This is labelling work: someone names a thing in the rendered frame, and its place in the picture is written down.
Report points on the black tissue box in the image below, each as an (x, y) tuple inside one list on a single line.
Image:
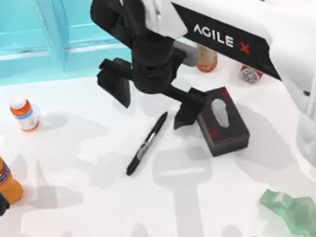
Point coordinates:
[(227, 133)]

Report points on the clear orange drink bottle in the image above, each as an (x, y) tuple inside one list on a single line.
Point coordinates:
[(207, 61)]

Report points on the black marker pen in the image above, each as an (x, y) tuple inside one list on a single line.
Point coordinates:
[(146, 144)]

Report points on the red and white can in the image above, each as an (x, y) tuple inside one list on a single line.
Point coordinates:
[(251, 74)]

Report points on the small orange and white bottle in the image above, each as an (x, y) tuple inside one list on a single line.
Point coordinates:
[(25, 114)]

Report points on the light blue rack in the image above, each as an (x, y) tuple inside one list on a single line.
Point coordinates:
[(25, 39)]

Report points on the large orange drink bottle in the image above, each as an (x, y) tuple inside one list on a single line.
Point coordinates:
[(6, 179)]

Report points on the green translucent crumpled object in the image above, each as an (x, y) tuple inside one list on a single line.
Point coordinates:
[(301, 213)]

